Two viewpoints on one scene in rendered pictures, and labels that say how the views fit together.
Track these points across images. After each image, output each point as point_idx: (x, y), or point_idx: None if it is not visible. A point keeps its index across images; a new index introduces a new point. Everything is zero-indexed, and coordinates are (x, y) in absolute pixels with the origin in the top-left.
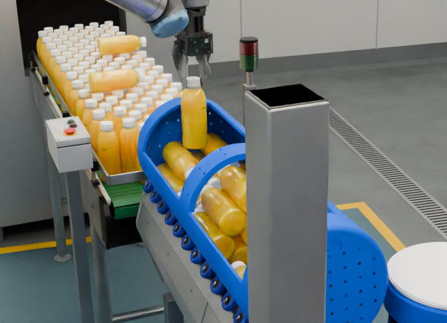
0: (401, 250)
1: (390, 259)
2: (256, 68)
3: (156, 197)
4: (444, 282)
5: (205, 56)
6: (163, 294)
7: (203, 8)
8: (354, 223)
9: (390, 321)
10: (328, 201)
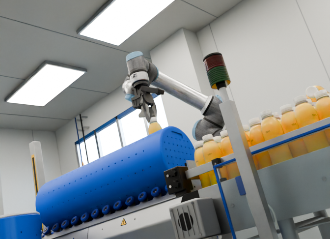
0: (33, 211)
1: (38, 212)
2: (210, 87)
3: None
4: None
5: (141, 107)
6: None
7: (133, 86)
8: (46, 184)
9: None
10: (59, 178)
